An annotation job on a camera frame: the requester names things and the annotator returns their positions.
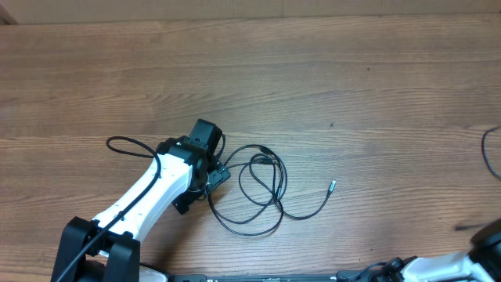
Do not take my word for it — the black USB-C cable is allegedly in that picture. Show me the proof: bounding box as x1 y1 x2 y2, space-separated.
481 125 501 182

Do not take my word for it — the cardboard back panel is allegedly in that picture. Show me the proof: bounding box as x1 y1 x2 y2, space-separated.
1 0 500 24

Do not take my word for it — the black USB-A cable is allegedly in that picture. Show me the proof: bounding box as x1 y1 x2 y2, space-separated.
207 143 337 237

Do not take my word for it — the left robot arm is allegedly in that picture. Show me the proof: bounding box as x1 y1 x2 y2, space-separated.
51 119 229 282

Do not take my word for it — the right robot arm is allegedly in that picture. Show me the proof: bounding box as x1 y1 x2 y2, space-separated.
369 220 500 282

